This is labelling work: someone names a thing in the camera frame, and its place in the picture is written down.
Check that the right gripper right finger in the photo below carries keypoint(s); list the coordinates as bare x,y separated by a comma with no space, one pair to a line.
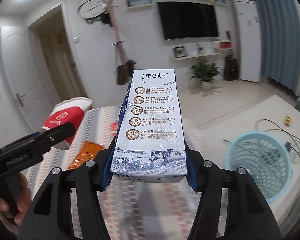
248,213

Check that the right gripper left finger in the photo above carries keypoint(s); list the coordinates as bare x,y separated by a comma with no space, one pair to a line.
49,215

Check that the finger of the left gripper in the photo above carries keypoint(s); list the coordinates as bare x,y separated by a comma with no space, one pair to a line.
37,144

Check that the red white paper cup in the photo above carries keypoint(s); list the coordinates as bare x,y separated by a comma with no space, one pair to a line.
68,114

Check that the orange snack wrapper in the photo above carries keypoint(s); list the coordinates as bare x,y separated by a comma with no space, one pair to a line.
88,151

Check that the blue white milk carton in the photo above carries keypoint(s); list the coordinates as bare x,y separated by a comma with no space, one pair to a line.
150,145

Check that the white room door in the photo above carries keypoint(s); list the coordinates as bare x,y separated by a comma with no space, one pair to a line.
21,68

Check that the person left hand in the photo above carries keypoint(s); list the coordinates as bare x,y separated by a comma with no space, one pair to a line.
22,204

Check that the light blue laundry basket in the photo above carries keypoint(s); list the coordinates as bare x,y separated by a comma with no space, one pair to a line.
266,160

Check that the red blue snack box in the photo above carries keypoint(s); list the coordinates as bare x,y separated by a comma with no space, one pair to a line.
114,126

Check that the white low table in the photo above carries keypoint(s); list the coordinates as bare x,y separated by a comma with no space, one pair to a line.
269,115

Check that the colourful cube toy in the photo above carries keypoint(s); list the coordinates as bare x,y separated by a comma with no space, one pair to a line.
287,121

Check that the brown hanging handbag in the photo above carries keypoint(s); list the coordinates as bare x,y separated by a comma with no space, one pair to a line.
121,64

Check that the black hanging bag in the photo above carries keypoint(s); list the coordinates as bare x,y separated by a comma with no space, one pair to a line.
130,66

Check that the black acoustic guitar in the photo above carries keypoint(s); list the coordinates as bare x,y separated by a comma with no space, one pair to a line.
231,69

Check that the potted green plant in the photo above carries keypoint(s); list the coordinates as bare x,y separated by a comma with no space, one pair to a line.
205,72

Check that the pink coat rack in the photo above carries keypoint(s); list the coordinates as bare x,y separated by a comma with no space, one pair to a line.
113,21

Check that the framed butterfly picture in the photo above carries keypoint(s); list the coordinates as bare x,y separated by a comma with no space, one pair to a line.
179,52

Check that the blue curtain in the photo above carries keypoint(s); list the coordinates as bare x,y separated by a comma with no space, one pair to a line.
280,36

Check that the white refrigerator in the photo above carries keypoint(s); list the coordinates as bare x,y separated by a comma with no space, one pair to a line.
249,40

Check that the panda wall clock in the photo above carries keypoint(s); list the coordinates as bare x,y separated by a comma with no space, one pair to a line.
91,10

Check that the white wall shelf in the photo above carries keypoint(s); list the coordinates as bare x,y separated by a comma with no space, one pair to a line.
208,56

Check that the red white wall box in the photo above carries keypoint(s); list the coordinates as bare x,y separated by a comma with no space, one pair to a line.
222,45

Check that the blue white wall cube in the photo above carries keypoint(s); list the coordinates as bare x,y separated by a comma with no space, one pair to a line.
133,4

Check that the black wall television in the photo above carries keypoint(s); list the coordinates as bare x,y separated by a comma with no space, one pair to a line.
187,20

